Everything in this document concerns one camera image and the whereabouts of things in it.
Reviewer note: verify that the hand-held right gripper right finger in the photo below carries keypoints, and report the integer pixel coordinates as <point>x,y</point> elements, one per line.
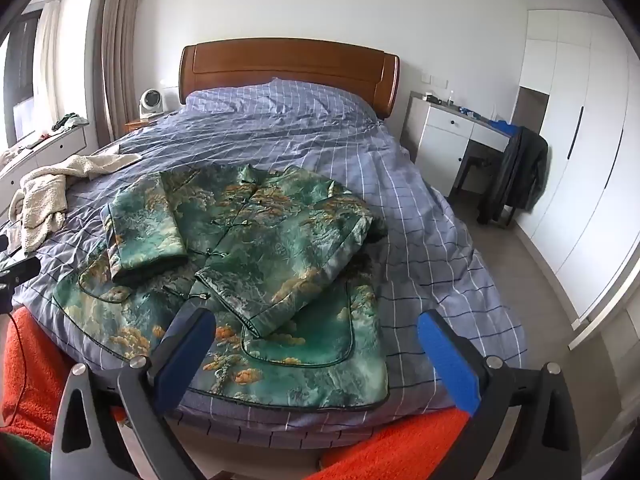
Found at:
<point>447,360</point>

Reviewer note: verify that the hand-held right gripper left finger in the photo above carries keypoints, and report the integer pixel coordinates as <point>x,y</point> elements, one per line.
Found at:
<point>186,355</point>

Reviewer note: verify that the green patterned jacket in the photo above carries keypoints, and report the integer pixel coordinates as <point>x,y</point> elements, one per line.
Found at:
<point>280,240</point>

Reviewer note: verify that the cream fleece garment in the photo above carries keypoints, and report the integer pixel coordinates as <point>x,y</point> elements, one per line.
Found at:
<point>45,195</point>

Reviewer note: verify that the white window cabinet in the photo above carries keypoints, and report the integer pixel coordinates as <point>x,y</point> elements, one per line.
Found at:
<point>45,152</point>

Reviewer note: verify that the blue checked duvet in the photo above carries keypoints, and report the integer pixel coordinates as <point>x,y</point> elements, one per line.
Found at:
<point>390,220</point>

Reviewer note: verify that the green cloth on cabinet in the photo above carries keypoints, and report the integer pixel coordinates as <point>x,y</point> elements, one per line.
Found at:
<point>70,121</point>

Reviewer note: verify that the wooden nightstand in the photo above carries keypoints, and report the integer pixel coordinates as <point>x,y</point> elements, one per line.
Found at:
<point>140,125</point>

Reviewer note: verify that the black bag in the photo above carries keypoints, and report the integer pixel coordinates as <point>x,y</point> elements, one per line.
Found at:
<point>517,175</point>

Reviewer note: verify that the white desk fan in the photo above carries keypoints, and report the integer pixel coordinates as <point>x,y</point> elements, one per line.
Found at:
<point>149,102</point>

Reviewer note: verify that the white bedside cabinet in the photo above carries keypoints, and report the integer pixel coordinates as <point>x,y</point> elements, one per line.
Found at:
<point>440,135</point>

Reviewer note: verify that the blue item on desk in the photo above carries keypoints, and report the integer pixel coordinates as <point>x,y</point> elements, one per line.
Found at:
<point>502,126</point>

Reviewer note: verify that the beige curtain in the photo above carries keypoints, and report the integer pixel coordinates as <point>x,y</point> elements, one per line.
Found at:
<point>117,50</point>

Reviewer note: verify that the white wardrobe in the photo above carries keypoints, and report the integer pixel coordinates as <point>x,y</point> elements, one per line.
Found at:
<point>585,150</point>

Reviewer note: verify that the blue checked pillow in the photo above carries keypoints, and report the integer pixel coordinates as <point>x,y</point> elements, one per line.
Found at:
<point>280,97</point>

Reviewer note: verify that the wooden headboard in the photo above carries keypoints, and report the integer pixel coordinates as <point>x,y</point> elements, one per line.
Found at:
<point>290,67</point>

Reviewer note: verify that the white wall socket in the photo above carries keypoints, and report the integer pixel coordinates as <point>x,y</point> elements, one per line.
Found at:
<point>432,79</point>

